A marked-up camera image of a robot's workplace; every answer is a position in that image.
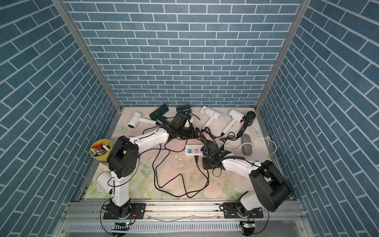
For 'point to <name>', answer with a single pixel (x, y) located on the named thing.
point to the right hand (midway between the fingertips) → (206, 164)
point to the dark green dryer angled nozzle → (158, 113)
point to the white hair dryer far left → (136, 117)
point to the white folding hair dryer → (213, 114)
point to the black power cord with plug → (196, 159)
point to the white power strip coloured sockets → (193, 149)
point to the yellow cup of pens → (100, 149)
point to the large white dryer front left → (102, 181)
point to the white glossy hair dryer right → (237, 116)
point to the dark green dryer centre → (184, 108)
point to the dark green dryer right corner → (248, 120)
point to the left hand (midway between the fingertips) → (201, 135)
